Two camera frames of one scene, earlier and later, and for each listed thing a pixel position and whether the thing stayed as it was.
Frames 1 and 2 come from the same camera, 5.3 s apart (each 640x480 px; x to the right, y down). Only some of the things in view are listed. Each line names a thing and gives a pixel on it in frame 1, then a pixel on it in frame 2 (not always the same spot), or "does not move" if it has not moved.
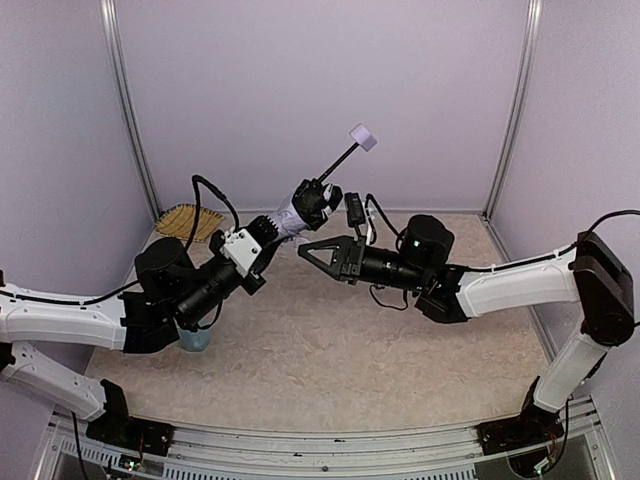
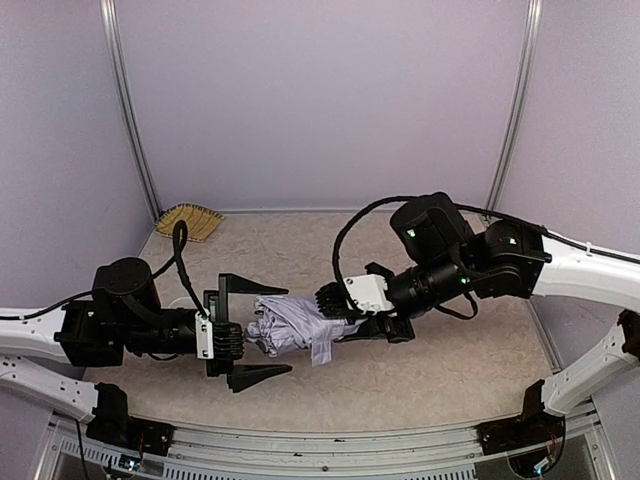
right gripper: [351, 258] -> [382, 325]
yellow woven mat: [179, 221] does not move
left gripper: [267, 230] -> [215, 334]
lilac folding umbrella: [312, 201] -> [283, 323]
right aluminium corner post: [532, 38] does not move
